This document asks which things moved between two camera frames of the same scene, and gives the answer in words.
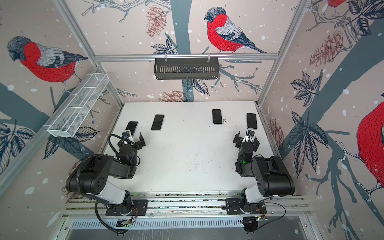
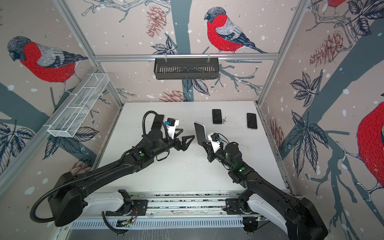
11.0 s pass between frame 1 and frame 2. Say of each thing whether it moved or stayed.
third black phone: stayed
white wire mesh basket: stayed
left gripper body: moved
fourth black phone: stayed
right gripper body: moved
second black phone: stayed
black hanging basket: stayed
